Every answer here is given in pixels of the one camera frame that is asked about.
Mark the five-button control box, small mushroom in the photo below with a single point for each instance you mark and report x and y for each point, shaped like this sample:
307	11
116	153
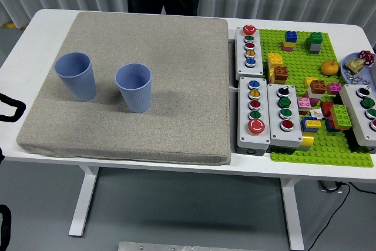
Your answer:
255	70

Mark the brown white pink block stack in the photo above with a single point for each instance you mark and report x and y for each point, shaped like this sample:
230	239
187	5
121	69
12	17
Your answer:
318	86

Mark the shiny yellow toy block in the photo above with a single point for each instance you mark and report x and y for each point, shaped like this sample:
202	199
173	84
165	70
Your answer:
307	139

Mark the green grey block stack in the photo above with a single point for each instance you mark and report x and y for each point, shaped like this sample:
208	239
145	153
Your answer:
315	39

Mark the blue yellow pink block stack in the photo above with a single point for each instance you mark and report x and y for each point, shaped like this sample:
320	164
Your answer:
290	36

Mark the pink toy block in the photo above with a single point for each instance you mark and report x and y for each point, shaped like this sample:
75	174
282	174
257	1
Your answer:
304	102

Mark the small yellow toy block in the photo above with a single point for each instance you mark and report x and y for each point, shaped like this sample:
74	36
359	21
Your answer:
308	82

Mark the green red blue block stack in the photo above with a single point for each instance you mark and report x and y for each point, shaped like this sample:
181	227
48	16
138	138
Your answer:
340	115

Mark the grey-brown fabric mat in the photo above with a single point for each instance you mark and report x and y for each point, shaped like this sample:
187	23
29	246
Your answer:
147	133

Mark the four-control box with selector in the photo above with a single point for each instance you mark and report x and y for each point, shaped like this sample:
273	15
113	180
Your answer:
274	127

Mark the grey control box, black base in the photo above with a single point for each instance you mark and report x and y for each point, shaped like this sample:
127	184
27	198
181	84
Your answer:
351	107

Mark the large yellow toy block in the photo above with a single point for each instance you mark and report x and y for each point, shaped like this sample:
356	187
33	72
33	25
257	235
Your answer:
274	59

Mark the orange fruit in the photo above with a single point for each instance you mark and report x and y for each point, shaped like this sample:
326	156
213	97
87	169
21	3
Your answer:
329	68

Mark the five-button control box, large mushroom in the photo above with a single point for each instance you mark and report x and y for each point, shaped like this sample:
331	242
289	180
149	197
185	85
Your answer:
243	115

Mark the red toy block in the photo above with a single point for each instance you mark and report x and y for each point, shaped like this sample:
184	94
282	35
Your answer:
326	108

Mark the brown toy block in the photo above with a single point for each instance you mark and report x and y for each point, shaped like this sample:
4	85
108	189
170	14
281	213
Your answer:
280	73

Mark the white table leg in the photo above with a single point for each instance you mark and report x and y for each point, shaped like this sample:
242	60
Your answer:
289	210
83	198

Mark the blue plate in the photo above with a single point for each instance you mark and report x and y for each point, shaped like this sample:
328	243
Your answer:
365	73

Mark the magenta toy block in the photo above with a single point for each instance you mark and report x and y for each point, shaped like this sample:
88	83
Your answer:
334	87

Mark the small silver metal nut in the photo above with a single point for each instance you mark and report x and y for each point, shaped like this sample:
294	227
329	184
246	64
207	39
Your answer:
365	81
347	72
350	78
357	78

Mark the blue ribbed plastic cup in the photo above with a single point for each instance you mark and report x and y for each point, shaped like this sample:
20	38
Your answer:
136	98
75	67

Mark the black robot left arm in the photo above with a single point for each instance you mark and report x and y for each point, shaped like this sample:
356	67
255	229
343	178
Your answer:
11	100

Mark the green studded baseplate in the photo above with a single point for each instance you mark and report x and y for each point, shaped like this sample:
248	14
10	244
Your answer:
293	57

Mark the white printed toy block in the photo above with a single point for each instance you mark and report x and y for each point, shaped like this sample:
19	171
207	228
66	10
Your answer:
315	113

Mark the grey power adapter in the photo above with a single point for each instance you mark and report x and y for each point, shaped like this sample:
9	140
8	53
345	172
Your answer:
327	186

